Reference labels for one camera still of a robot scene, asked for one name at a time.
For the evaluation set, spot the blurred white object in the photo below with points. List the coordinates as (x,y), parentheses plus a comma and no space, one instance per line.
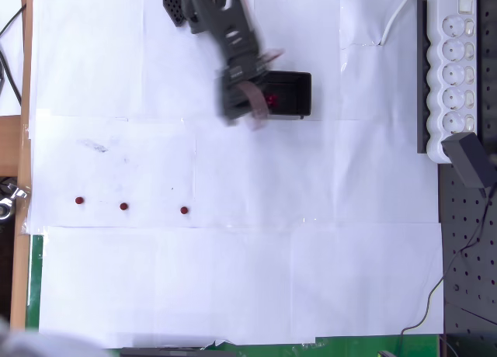
(23,345)

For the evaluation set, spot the metal clamp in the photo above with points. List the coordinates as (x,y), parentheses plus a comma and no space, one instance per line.
(17,192)

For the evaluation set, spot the black power adapter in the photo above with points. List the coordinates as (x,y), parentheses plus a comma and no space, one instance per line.
(466,159)

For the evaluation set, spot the green cutting mat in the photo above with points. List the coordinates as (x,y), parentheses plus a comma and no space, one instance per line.
(35,279)

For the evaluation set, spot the white taped paper cover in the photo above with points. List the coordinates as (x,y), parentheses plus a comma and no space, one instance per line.
(233,275)

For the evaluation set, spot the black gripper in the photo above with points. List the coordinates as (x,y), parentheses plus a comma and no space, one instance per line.
(238,101)

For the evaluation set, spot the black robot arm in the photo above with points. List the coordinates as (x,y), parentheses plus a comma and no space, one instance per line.
(229,19)

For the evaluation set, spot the white power strip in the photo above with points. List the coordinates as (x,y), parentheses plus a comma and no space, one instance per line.
(452,81)

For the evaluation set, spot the black open box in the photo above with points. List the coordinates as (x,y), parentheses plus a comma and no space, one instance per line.
(303,97)

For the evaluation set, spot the black pegboard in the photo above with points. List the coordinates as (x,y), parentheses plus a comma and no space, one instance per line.
(473,275)

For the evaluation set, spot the red bead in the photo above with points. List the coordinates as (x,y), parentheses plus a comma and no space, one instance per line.
(123,206)
(79,200)
(272,99)
(183,209)

